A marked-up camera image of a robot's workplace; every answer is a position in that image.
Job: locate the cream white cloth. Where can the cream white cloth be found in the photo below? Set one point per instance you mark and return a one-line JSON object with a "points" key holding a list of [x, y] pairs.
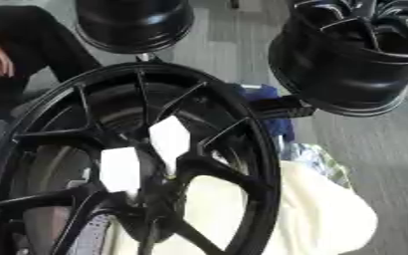
{"points": [[323, 212]]}

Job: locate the black spoked wheel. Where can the black spoked wheel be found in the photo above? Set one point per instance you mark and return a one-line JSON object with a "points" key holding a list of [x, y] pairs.
{"points": [[254, 132]]}

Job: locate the black bracket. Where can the black bracket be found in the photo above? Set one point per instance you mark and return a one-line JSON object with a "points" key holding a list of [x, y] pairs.
{"points": [[280, 107]]}

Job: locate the blue cloth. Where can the blue cloth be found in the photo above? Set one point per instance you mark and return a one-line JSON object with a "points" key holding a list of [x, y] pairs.
{"points": [[271, 99]]}

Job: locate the black spoked wheel rim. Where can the black spoked wheel rim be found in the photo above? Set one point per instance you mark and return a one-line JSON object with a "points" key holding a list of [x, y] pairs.
{"points": [[341, 66]]}

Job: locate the person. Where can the person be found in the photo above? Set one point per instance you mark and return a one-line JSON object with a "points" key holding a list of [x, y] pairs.
{"points": [[39, 43]]}

